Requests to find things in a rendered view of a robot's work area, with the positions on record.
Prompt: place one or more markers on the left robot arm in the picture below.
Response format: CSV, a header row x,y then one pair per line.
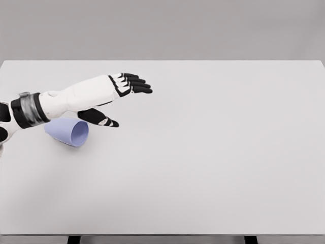
x,y
50,103

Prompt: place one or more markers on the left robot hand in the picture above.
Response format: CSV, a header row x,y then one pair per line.
x,y
96,92

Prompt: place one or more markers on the light blue cup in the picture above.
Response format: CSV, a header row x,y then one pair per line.
x,y
68,132

